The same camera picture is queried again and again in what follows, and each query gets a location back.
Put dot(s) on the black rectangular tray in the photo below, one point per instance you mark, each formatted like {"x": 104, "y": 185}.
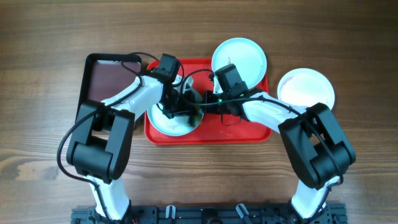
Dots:
{"x": 105, "y": 75}

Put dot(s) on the green yellow sponge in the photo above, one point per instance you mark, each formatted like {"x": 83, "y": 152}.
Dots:
{"x": 195, "y": 119}

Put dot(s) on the light blue plate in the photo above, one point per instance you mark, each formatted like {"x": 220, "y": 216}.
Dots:
{"x": 176, "y": 126}
{"x": 248, "y": 57}

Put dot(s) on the red plastic tray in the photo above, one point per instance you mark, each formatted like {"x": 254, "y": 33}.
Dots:
{"x": 211, "y": 130}

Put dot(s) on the white round plate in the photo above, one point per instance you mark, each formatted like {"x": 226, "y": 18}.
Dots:
{"x": 306, "y": 87}

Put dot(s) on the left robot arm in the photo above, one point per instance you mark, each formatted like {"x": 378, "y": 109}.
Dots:
{"x": 101, "y": 138}

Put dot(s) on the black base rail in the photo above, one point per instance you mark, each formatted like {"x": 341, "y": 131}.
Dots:
{"x": 266, "y": 214}

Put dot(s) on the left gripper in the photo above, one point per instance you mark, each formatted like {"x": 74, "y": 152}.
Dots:
{"x": 190, "y": 109}

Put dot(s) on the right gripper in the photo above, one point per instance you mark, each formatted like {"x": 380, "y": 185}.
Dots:
{"x": 212, "y": 108}

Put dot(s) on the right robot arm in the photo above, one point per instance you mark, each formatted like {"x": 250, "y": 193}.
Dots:
{"x": 317, "y": 147}

